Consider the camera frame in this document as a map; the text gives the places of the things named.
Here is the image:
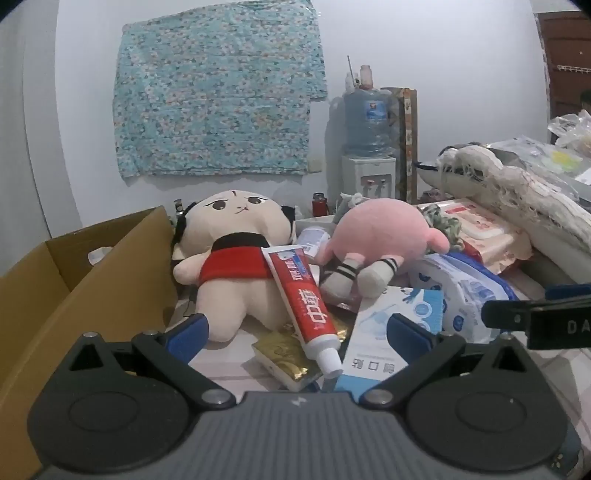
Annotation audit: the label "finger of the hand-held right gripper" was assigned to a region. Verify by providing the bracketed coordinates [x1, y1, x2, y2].
[481, 299, 533, 333]

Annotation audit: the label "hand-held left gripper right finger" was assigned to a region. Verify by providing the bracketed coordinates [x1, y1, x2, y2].
[358, 314, 526, 411]

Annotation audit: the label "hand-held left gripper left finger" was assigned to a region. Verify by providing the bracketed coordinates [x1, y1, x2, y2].
[68, 313, 237, 411]

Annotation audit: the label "light blue mask box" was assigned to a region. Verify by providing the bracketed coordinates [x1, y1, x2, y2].
[335, 285, 445, 394]

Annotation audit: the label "blue wet wipes pack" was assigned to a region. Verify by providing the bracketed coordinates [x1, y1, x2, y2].
[409, 251, 520, 344]

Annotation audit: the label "green floral cloth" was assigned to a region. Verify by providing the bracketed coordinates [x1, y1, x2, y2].
[419, 203, 465, 252]

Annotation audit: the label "pink plush doll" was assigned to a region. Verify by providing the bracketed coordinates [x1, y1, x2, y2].
[318, 198, 451, 299]

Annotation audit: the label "red toothpaste tube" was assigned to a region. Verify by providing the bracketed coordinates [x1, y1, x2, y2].
[261, 246, 345, 379]

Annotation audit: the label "white plastic jar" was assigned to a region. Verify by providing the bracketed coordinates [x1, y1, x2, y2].
[295, 226, 331, 259]

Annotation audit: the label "brown cardboard box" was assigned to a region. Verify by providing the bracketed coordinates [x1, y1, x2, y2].
[0, 206, 186, 480]

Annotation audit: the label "pink tissue pack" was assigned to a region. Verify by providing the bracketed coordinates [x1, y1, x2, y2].
[418, 198, 533, 274]

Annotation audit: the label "gold foil packet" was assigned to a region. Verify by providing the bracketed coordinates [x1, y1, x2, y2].
[252, 320, 350, 393]

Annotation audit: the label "cream plush doll red outfit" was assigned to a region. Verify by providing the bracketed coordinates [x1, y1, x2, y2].
[172, 189, 298, 343]

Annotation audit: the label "white fringed blanket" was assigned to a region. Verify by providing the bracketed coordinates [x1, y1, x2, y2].
[436, 143, 591, 252]

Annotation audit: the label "grey plush toy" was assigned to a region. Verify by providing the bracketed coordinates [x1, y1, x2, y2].
[335, 191, 371, 223]

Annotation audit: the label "white water dispenser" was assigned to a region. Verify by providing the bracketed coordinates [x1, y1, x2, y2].
[342, 154, 398, 202]

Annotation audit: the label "clear plastic bags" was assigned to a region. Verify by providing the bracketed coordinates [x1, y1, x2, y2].
[489, 110, 591, 204]

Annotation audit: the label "patterned wrapping paper roll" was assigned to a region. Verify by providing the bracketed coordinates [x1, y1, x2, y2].
[381, 87, 419, 204]

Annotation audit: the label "blue water jug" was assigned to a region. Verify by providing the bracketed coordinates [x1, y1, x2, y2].
[342, 89, 398, 158]

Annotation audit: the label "brown wooden door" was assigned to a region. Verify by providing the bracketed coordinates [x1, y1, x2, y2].
[536, 11, 591, 117]

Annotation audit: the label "floral cloth wall hanging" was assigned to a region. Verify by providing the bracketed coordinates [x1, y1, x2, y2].
[113, 0, 328, 178]

